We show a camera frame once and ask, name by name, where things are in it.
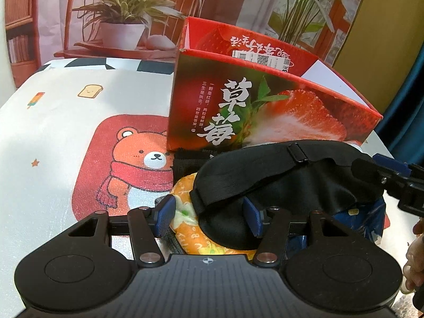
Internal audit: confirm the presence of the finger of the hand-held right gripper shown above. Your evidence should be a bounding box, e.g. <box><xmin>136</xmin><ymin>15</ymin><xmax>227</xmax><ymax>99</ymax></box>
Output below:
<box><xmin>352</xmin><ymin>157</ymin><xmax>403</xmax><ymax>193</ymax></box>
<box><xmin>372</xmin><ymin>153</ymin><xmax>413</xmax><ymax>178</ymax></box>

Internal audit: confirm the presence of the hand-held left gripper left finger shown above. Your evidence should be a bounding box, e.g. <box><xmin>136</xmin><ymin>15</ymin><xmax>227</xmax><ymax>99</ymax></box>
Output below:
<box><xmin>68</xmin><ymin>194</ymin><xmax>175</xmax><ymax>268</ymax></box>

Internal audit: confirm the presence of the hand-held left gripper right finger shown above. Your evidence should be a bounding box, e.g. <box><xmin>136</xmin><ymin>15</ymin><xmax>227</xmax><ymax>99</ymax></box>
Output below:
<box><xmin>243</xmin><ymin>197</ymin><xmax>356</xmax><ymax>268</ymax></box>

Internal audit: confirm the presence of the orange patterned soft pouch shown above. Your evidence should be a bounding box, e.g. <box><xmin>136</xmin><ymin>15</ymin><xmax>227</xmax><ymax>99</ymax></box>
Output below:
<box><xmin>168</xmin><ymin>171</ymin><xmax>259</xmax><ymax>256</ymax></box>

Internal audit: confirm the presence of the black sleep mask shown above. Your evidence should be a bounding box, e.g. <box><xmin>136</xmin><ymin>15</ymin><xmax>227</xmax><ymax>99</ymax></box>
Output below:
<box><xmin>192</xmin><ymin>140</ymin><xmax>385</xmax><ymax>251</ymax></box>

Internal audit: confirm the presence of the red strawberry print box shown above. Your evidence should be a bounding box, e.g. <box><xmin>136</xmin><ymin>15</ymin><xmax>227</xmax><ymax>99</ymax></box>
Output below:
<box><xmin>166</xmin><ymin>16</ymin><xmax>384</xmax><ymax>151</ymax></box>

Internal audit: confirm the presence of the person's right hand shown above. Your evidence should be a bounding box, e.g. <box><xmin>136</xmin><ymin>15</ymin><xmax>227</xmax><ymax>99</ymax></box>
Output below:
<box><xmin>405</xmin><ymin>219</ymin><xmax>424</xmax><ymax>294</ymax></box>

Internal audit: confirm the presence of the blue shiny pouch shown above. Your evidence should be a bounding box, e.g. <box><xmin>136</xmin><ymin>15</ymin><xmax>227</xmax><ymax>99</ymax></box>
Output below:
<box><xmin>288</xmin><ymin>195</ymin><xmax>388</xmax><ymax>250</ymax></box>

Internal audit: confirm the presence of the black knit cloth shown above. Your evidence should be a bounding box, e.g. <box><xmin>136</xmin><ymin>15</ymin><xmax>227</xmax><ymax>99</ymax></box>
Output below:
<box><xmin>172</xmin><ymin>147</ymin><xmax>232</xmax><ymax>188</ymax></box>

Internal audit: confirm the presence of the bear print tablecloth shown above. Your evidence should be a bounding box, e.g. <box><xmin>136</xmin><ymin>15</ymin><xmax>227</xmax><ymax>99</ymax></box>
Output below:
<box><xmin>0</xmin><ymin>56</ymin><xmax>400</xmax><ymax>308</ymax></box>

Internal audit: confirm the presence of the wall poster with plants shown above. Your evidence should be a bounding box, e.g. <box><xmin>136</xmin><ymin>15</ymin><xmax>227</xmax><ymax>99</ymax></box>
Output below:
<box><xmin>5</xmin><ymin>0</ymin><xmax>372</xmax><ymax>88</ymax></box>

